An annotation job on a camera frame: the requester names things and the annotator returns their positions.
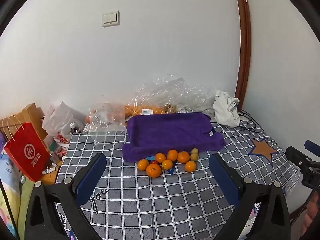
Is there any colourful printed bag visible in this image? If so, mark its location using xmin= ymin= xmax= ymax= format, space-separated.
xmin=0 ymin=132 xmax=28 ymax=239

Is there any white plastic bag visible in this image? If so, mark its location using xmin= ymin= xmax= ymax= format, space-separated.
xmin=42 ymin=101 xmax=87 ymax=143

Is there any red and white packet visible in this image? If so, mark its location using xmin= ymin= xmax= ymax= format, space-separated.
xmin=55 ymin=133 xmax=70 ymax=149

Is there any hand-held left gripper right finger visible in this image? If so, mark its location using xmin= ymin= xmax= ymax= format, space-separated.
xmin=209 ymin=152 xmax=292 ymax=240

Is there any clear bag with pink fruit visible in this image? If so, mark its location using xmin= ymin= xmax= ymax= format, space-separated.
xmin=87 ymin=102 xmax=127 ymax=132

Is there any black cable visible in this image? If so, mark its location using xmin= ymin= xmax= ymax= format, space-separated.
xmin=236 ymin=109 xmax=265 ymax=133

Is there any white crumpled cloth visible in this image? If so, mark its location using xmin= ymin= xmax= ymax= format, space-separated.
xmin=212 ymin=89 xmax=240 ymax=128

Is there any red paper bag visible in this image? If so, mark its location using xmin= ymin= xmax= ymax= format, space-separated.
xmin=2 ymin=116 xmax=51 ymax=182

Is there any crumpled clear plastic bag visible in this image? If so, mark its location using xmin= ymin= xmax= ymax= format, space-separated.
xmin=135 ymin=74 xmax=217 ymax=114

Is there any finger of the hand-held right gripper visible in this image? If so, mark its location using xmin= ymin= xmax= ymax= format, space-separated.
xmin=285 ymin=146 xmax=313 ymax=173
xmin=304 ymin=140 xmax=320 ymax=157

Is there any cluttered wooden side table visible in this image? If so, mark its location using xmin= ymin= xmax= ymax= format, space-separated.
xmin=40 ymin=140 xmax=68 ymax=186

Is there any clear bag of small oranges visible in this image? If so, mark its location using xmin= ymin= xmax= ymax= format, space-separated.
xmin=124 ymin=104 xmax=167 ymax=117

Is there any white wall light switch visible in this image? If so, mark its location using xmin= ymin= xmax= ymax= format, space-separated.
xmin=102 ymin=10 xmax=120 ymax=27

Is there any large orange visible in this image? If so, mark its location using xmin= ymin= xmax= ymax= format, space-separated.
xmin=146 ymin=164 xmax=162 ymax=178

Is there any brown wooden door frame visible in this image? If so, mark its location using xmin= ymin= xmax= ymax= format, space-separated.
xmin=232 ymin=0 xmax=252 ymax=99

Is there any person's right hand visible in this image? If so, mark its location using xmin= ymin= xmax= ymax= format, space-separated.
xmin=301 ymin=195 xmax=320 ymax=239

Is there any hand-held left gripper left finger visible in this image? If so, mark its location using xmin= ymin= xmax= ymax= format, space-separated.
xmin=25 ymin=152 xmax=107 ymax=240

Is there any purple towel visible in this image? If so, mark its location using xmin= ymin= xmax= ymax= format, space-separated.
xmin=122 ymin=112 xmax=227 ymax=162

